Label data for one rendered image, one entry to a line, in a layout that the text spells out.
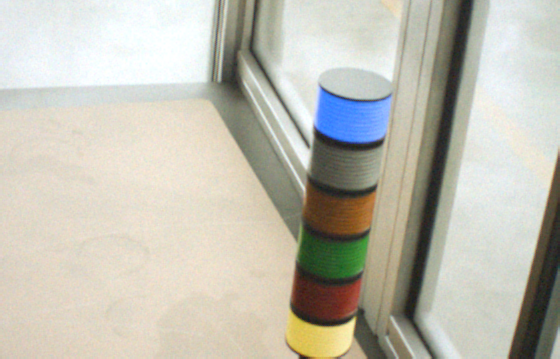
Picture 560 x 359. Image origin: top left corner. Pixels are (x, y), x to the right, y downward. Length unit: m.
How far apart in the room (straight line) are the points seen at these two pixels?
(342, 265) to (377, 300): 0.44
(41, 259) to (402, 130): 0.41
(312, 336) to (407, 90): 0.37
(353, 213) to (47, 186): 0.71
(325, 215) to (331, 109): 0.07
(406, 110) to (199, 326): 0.29
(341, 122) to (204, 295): 0.54
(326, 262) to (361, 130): 0.09
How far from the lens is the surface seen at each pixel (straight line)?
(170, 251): 1.29
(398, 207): 1.13
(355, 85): 0.72
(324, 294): 0.77
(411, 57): 1.09
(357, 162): 0.72
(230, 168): 1.46
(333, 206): 0.73
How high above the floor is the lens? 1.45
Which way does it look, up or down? 28 degrees down
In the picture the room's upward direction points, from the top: 7 degrees clockwise
